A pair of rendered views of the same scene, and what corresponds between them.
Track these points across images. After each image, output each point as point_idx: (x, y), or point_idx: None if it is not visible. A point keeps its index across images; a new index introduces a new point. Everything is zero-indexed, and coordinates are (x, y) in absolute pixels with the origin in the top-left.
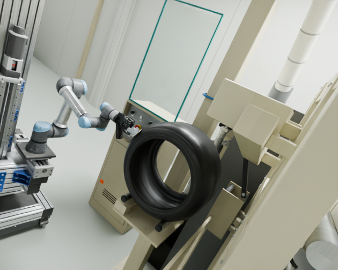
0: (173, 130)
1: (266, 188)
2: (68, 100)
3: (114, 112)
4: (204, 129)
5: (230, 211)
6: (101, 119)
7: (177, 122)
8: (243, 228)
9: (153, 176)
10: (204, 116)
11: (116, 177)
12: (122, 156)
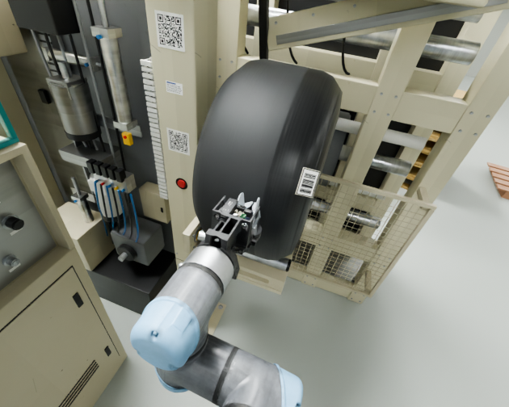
0: (336, 94)
1: (423, 48)
2: None
3: (223, 266)
4: (212, 59)
5: None
6: (208, 342)
7: (292, 80)
8: (419, 94)
9: None
10: (205, 27)
11: (32, 395)
12: None
